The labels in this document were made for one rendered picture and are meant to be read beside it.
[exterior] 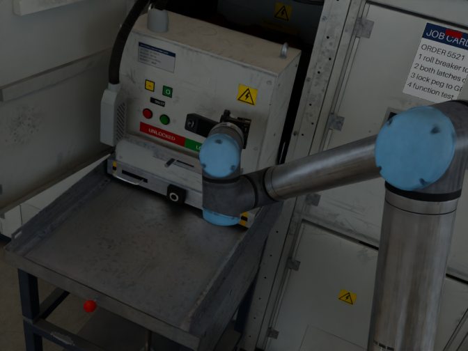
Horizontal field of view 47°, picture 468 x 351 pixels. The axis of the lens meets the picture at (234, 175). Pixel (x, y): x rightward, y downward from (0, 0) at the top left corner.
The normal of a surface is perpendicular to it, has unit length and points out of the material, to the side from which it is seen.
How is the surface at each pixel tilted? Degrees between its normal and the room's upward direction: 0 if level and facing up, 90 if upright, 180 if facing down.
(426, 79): 90
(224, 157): 70
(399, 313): 80
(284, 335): 90
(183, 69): 90
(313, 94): 90
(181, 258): 0
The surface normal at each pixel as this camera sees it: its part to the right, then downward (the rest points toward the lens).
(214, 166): -0.09, 0.23
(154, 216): 0.15, -0.81
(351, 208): -0.39, 0.48
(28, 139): 0.84, 0.40
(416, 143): -0.76, 0.07
